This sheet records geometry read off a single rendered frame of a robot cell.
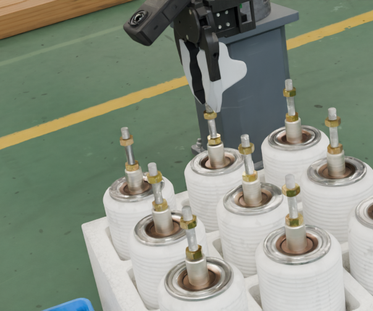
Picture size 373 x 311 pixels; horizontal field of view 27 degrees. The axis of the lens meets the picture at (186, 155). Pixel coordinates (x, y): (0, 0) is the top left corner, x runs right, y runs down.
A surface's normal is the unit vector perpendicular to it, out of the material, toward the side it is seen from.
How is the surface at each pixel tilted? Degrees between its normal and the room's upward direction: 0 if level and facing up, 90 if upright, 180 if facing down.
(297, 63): 0
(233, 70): 85
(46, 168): 0
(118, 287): 0
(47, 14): 90
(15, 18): 90
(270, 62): 90
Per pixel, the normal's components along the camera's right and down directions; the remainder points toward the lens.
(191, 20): -0.88, 0.33
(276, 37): 0.46, 0.34
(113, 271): -0.15, -0.88
